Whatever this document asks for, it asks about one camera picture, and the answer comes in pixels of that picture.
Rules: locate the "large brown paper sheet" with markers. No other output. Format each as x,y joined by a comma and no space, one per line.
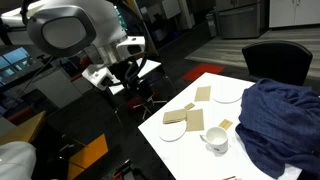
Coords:
195,120

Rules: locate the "stainless steel fridge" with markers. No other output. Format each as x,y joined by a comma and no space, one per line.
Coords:
240,20

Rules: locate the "grey trash bin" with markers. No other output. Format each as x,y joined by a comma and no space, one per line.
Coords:
212,23

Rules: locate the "orange panel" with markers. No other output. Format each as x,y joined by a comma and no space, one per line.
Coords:
87,155

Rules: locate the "white ceramic mug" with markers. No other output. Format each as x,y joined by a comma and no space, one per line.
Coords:
217,138

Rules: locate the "computer monitor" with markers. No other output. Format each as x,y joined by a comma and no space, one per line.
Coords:
15,63

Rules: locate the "black chair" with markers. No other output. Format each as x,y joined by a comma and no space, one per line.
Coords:
276,61

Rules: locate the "wooden desk top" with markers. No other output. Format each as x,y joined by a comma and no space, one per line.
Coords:
25,128

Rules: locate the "large cardboard piece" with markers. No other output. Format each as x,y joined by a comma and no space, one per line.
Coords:
174,116

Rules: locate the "white round plate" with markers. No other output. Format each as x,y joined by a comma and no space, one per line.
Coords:
171,132
226,96

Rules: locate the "white floor cabinets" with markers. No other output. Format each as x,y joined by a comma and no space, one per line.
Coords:
293,13

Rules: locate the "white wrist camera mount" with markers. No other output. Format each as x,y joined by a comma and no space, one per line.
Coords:
96,75

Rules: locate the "red office chair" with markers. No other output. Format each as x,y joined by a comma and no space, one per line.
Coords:
146,96

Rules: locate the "dark blue cloth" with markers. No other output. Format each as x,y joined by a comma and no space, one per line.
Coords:
280,123

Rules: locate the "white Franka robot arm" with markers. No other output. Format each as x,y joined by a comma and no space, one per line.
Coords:
66,30

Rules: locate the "yellow wooden post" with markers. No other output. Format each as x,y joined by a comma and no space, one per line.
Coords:
141,23

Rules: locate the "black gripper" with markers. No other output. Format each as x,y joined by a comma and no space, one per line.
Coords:
120,71

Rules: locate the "black orange clamp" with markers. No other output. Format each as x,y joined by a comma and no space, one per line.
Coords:
121,168

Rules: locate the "white marker with red cap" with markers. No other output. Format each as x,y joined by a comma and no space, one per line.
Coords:
230,178

